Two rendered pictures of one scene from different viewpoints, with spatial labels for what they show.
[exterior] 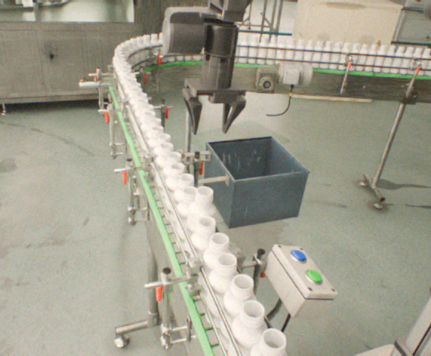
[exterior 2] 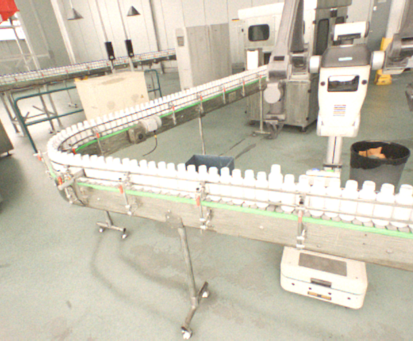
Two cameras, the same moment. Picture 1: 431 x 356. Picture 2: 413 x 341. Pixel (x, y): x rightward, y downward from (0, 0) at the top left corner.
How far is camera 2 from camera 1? 0.92 m
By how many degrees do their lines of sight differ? 36
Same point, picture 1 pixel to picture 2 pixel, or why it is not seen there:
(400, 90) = (197, 111)
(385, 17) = (138, 80)
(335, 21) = (112, 91)
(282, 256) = (315, 172)
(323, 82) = (164, 122)
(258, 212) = not seen: hidden behind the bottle
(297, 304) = not seen: hidden behind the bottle
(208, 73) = (280, 106)
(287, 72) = (149, 124)
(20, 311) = not seen: outside the picture
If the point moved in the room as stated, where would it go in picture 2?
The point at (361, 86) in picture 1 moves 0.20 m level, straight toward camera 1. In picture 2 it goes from (181, 116) to (187, 120)
